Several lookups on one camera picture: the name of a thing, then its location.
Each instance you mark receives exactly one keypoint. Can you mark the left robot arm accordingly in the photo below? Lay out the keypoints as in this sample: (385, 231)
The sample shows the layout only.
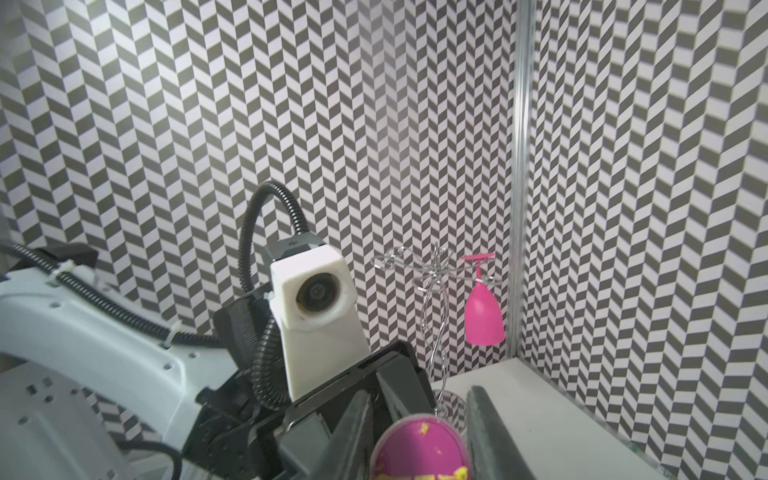
(285, 388)

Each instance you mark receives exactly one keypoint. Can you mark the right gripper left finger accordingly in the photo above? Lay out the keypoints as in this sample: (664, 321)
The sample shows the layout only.
(347, 455)

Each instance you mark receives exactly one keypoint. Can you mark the chrome wire glass rack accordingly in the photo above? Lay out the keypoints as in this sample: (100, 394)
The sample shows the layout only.
(431, 279)

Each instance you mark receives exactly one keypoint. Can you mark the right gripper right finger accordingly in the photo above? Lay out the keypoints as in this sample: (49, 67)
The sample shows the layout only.
(493, 452)

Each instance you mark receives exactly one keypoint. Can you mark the pink plastic wine glass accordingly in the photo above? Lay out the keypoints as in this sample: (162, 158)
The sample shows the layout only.
(483, 319)

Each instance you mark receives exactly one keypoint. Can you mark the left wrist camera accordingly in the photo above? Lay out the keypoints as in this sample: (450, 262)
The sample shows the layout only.
(315, 307)

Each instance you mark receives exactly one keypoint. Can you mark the magenta jar lid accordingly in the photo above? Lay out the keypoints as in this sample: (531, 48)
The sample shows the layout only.
(420, 447)

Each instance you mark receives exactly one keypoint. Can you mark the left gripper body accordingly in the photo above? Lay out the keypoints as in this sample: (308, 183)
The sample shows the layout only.
(235, 437)

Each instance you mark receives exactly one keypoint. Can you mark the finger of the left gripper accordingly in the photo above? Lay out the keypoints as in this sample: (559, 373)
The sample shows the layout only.
(301, 448)
(404, 392)

